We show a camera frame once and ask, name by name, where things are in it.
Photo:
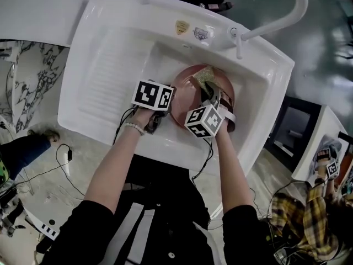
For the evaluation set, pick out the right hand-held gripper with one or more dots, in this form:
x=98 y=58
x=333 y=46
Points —
x=204 y=121

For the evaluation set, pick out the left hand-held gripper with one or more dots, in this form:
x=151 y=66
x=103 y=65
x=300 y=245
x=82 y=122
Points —
x=150 y=94

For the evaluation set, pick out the gold mesh scrubber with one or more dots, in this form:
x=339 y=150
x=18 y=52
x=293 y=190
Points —
x=204 y=75

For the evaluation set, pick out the pink plate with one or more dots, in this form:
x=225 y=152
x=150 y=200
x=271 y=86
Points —
x=185 y=98

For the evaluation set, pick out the person's left forearm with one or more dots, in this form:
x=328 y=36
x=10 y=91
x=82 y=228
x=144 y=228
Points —
x=113 y=164

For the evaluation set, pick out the person's right forearm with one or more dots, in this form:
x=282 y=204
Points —
x=234 y=172

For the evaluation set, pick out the person's left hand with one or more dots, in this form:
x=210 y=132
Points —
x=142 y=117

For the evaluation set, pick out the white ceramic sink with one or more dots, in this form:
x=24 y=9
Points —
x=104 y=73

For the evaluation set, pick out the white purple shield sticker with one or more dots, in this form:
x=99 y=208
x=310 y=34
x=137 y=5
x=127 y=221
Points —
x=201 y=34

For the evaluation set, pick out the gold shield sticker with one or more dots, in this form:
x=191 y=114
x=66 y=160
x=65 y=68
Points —
x=182 y=27

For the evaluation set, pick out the black device behind sink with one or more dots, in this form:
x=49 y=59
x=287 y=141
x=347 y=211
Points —
x=218 y=6

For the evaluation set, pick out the marble patterned counter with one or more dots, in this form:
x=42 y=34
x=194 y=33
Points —
x=36 y=73

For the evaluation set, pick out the white curved faucet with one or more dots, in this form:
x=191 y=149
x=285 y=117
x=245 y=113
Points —
x=295 y=8

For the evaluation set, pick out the white side sink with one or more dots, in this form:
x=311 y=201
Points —
x=311 y=153

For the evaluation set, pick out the person's black and white clothing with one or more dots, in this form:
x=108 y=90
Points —
x=165 y=217

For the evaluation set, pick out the plain white counter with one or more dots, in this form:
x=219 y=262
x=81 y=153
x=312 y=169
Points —
x=41 y=10

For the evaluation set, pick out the white board with black marks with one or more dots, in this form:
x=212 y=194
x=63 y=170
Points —
x=48 y=229

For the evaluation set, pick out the black cabinet frame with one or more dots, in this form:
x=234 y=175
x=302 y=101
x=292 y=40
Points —
x=292 y=120

